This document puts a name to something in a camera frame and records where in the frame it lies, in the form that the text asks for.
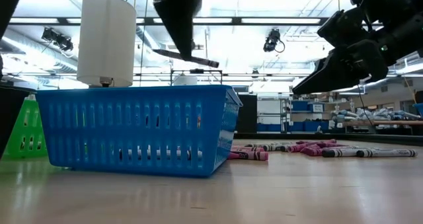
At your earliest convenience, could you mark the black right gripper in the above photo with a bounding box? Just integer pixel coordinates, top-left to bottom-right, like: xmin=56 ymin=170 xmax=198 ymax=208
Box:
xmin=292 ymin=40 xmax=389 ymax=95

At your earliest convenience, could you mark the white paper-wrapped crayon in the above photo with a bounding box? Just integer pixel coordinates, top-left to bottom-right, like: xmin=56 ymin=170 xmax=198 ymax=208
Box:
xmin=152 ymin=48 xmax=220 ymax=69

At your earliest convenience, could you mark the blue plastic basket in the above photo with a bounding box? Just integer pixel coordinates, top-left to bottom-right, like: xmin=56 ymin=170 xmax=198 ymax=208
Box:
xmin=35 ymin=84 xmax=244 ymax=178

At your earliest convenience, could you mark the cluttered wooden workbench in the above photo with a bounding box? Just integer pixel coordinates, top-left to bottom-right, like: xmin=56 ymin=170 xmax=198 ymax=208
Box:
xmin=330 ymin=108 xmax=423 ymax=135

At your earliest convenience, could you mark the black cabinet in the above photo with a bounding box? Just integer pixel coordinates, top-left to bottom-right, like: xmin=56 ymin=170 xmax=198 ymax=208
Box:
xmin=235 ymin=94 xmax=258 ymax=134

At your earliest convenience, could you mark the white cylinder table lamp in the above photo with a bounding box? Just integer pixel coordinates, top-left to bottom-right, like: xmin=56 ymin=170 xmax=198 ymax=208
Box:
xmin=76 ymin=0 xmax=137 ymax=89

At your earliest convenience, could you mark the black ceiling spotlight cluster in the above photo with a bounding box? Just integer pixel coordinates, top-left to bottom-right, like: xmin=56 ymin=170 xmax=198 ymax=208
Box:
xmin=41 ymin=27 xmax=75 ymax=53

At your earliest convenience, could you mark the green plastic basket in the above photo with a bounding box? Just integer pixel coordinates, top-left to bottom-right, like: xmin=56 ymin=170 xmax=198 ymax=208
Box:
xmin=3 ymin=94 xmax=49 ymax=159

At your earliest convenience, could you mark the black plastic basket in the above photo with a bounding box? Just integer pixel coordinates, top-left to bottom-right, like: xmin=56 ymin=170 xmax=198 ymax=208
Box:
xmin=0 ymin=85 xmax=36 ymax=159

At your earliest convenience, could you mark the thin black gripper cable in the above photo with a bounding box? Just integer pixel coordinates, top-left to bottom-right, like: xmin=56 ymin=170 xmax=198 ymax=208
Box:
xmin=356 ymin=83 xmax=377 ymax=133

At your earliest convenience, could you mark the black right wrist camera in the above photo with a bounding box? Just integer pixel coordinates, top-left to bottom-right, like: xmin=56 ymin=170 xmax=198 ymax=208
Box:
xmin=317 ymin=9 xmax=368 ymax=48

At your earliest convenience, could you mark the black ceiling camera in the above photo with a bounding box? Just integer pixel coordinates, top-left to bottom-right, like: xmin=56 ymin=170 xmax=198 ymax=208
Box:
xmin=262 ymin=28 xmax=286 ymax=54

